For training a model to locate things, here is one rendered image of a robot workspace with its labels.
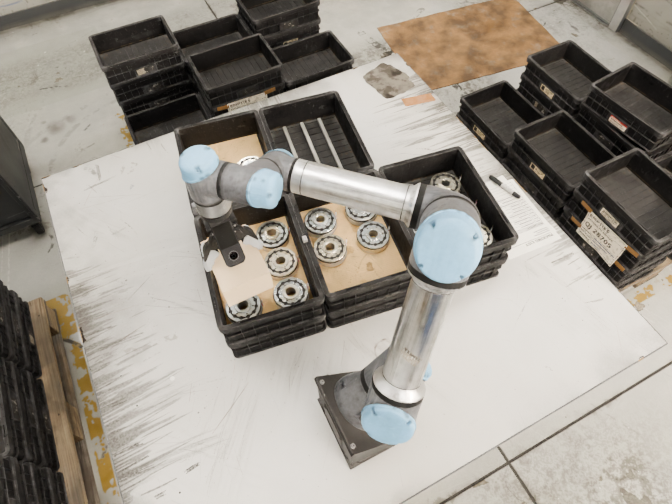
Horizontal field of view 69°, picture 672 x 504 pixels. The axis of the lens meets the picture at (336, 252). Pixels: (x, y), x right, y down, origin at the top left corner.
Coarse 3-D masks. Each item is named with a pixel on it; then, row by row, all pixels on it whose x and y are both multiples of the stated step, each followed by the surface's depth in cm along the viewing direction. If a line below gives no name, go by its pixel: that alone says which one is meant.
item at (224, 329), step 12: (240, 204) 152; (288, 204) 152; (300, 228) 147; (300, 240) 145; (312, 264) 140; (312, 276) 138; (216, 300) 135; (312, 300) 134; (216, 312) 133; (276, 312) 132; (288, 312) 133; (228, 324) 131; (240, 324) 131; (252, 324) 132
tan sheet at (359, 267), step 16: (336, 208) 163; (352, 224) 160; (384, 224) 159; (352, 240) 156; (352, 256) 153; (368, 256) 153; (384, 256) 153; (400, 256) 153; (336, 272) 150; (352, 272) 150; (368, 272) 150; (384, 272) 150; (336, 288) 147
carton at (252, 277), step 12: (240, 240) 122; (252, 252) 120; (216, 264) 119; (240, 264) 118; (252, 264) 118; (264, 264) 118; (216, 276) 117; (228, 276) 117; (240, 276) 117; (252, 276) 117; (264, 276) 117; (228, 288) 115; (240, 288) 117; (252, 288) 119; (264, 288) 122; (228, 300) 118; (240, 300) 121
